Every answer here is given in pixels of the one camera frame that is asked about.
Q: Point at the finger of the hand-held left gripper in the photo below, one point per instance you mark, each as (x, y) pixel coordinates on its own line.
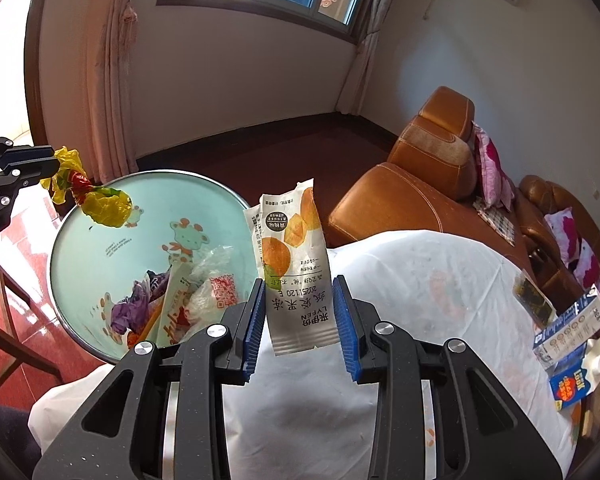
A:
(30, 172)
(30, 152)

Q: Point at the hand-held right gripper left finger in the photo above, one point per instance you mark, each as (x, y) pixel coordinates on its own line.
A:
(254, 335)

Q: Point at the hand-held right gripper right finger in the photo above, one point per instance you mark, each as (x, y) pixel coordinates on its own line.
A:
(344, 335)

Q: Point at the white jelly packet orange print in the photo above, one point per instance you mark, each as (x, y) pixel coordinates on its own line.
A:
(295, 270)

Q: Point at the yellow red candy wrapper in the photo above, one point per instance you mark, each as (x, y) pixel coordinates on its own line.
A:
(107, 207)

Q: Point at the clear plastic wrapper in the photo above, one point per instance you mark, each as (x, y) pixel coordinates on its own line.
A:
(212, 260)

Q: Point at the purple wrapper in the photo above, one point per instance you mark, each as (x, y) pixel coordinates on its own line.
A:
(130, 310)

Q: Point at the mint green cartoon trash bin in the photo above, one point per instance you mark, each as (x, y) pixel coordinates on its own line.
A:
(130, 250)

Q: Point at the dark wooden chair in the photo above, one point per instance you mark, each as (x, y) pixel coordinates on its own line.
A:
(0, 320)

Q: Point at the white orange-print plastic tablecloth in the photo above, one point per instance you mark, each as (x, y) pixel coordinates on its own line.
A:
(430, 285)

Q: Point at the long pink curtain with tassel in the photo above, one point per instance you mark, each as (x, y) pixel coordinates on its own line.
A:
(110, 60)

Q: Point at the brown leather chaise sofa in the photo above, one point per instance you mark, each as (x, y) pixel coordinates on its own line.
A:
(405, 200)

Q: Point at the checkered cloth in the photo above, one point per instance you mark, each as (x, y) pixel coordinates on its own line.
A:
(497, 222)

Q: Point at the dark cloth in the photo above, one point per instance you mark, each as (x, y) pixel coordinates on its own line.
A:
(5, 425)

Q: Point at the pink floral pillow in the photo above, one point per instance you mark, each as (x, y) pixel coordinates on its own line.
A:
(492, 165)

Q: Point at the tall blue white milk carton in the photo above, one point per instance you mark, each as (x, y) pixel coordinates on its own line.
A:
(575, 325)

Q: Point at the blue gable-top carton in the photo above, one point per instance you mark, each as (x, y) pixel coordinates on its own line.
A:
(580, 380)

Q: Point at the white magenta flower pillow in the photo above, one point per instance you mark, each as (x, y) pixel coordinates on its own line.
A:
(562, 235)
(587, 262)

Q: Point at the pale pink curtain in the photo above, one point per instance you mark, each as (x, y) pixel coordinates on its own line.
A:
(375, 35)

